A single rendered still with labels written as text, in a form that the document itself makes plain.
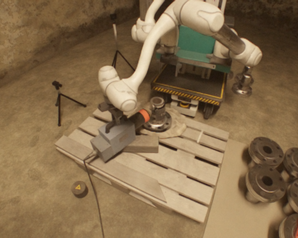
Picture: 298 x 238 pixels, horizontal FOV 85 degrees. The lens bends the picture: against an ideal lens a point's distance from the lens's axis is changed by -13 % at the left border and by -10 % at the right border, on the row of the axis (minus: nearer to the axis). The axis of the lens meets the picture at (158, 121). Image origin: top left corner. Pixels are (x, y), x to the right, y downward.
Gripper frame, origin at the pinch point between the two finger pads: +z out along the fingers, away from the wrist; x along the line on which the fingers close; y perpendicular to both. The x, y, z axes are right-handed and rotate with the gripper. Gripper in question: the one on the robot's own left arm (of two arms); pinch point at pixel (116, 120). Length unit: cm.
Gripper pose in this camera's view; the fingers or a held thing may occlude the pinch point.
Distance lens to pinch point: 120.0
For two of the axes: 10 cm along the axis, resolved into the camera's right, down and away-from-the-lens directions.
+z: -0.2, 7.1, 7.1
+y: 6.9, -5.0, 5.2
